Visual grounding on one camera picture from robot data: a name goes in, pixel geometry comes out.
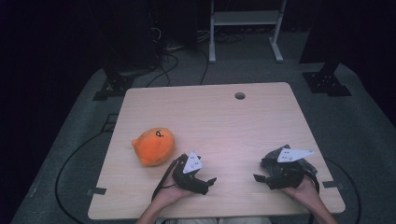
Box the person's left hand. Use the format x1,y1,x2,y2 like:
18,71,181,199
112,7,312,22
154,173,195,207

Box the white metal stand frame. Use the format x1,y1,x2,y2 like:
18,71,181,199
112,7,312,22
208,0,288,64

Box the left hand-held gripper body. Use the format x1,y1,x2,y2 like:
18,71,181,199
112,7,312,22
172,151,210,196

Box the person's right hand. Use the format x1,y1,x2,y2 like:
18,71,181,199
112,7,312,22
280,176,319,207

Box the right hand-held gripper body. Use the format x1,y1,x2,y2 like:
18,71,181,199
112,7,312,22
261,147,318,190

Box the dark tape strip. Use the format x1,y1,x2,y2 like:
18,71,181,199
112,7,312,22
86,187,107,196
321,180,346,191

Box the person's light pants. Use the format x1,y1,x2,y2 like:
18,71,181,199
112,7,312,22
155,217,273,224

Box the orange plush toy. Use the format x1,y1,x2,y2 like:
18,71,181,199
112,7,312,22
131,127,176,167

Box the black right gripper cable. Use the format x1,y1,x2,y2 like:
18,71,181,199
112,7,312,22
306,172,321,224

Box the black floor cable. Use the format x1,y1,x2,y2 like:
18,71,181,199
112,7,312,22
54,130,108,224
198,49,210,86
145,53,180,89
323,157,362,224

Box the black stand base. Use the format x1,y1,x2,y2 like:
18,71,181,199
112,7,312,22
92,73,135,102
302,62,353,98

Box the dark equipment tower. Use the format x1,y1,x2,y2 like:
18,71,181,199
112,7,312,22
104,0,164,71

